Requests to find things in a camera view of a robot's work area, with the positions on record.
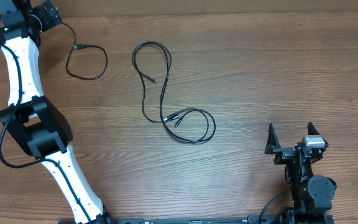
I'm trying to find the black USB cable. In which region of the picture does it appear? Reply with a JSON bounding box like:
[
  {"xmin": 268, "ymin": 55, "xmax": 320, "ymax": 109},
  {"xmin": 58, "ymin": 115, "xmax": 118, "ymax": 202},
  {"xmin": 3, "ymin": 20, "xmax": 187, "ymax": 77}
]
[{"xmin": 60, "ymin": 21, "xmax": 109, "ymax": 81}]

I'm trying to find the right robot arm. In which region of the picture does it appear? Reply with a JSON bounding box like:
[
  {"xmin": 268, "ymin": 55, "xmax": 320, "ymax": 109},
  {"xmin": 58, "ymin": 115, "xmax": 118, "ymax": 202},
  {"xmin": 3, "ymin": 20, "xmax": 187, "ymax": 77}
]
[{"xmin": 258, "ymin": 123, "xmax": 337, "ymax": 224}]

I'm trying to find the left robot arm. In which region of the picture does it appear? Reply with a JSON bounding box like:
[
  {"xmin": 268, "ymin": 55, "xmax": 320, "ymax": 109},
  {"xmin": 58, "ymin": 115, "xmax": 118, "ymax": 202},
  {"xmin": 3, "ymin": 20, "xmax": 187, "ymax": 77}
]
[{"xmin": 0, "ymin": 0, "xmax": 115, "ymax": 223}]

